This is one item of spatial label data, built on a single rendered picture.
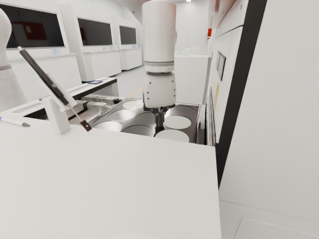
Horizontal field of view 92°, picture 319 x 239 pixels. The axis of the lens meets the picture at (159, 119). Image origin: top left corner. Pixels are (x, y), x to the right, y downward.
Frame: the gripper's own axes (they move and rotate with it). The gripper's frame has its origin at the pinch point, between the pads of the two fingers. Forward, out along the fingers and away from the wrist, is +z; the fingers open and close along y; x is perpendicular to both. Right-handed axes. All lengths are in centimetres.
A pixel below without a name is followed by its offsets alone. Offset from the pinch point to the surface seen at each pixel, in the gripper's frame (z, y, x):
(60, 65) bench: 24, 109, -371
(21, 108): -4.2, 42.3, -14.3
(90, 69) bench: 50, 58, -464
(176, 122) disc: 2.0, -6.2, 0.5
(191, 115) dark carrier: 2.0, -14.0, -3.1
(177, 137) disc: 2.1, -2.7, 8.9
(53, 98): -13.5, 24.8, 10.2
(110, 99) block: 1.3, 14.6, -29.6
